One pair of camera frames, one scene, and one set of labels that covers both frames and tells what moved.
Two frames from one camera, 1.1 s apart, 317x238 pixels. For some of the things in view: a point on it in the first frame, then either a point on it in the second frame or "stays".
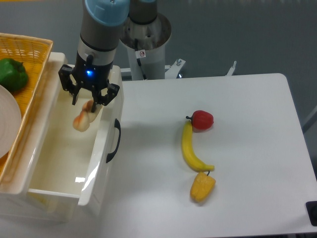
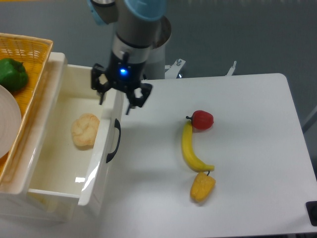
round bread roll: (81, 122) to (84, 130)
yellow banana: (189, 155) stays
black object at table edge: (311, 209) stays
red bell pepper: (201, 121) stays
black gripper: (87, 74) to (123, 76)
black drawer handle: (117, 125) stays
